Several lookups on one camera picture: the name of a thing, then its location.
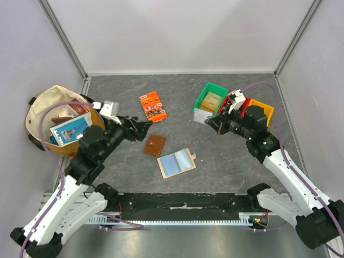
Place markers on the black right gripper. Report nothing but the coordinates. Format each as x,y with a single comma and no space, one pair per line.
220,123

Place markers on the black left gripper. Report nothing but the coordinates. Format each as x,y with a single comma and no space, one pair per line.
140,128

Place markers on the white gold VIP card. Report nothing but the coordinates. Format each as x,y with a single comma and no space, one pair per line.
200,116

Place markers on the brown leather card wallet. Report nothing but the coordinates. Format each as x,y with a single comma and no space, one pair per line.
154,145

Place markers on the beige card holder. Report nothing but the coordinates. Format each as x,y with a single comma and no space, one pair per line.
176,163

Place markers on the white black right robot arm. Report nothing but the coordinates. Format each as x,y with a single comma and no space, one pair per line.
316,218

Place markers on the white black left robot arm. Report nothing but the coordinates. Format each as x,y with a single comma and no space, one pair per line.
55,223

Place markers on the gold cards in green bin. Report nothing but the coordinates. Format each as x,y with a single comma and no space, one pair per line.
210,102

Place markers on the orange screw box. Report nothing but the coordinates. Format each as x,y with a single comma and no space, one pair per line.
153,107

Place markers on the green plastic bin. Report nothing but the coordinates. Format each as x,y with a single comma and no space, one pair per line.
211,87

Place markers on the red plastic bin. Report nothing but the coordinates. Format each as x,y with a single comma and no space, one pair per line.
225,103

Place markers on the yellow plastic bin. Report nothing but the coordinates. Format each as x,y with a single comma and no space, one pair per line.
268,110

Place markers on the red white product box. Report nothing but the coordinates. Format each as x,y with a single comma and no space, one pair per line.
76,109

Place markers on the blue white product box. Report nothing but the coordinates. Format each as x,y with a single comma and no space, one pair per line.
71,130

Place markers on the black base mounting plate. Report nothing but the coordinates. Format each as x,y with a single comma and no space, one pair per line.
183,206

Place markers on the yellow canvas tote bag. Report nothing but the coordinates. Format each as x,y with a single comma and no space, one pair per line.
38,126

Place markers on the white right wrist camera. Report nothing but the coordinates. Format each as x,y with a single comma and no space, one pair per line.
236,99

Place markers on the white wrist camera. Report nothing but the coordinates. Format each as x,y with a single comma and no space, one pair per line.
108,110
236,99

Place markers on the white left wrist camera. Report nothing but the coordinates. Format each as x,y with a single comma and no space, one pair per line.
108,110

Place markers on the grey slotted cable duct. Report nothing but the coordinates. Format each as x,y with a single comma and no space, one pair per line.
243,220

